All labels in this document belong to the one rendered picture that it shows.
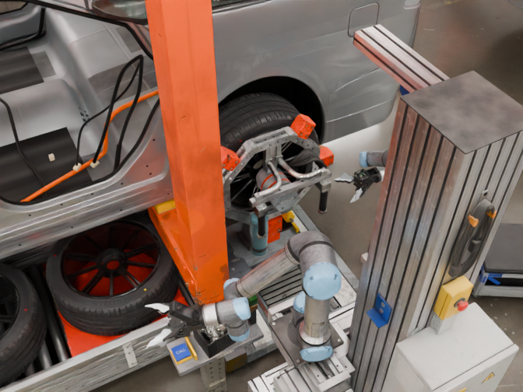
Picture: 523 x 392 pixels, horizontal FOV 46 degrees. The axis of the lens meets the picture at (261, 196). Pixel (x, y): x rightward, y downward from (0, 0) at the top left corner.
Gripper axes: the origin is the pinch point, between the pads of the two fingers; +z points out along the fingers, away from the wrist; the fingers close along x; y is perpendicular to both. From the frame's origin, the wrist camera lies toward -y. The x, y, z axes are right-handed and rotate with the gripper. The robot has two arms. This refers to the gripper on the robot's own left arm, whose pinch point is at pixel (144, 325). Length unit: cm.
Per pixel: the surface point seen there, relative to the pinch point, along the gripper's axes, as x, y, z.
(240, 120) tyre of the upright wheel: 106, 18, -45
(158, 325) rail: 46, 84, 14
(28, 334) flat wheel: 47, 69, 72
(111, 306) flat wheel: 53, 71, 33
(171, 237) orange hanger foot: 78, 59, -1
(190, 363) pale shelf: 20, 78, -1
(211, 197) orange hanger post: 52, 5, -28
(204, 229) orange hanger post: 50, 21, -22
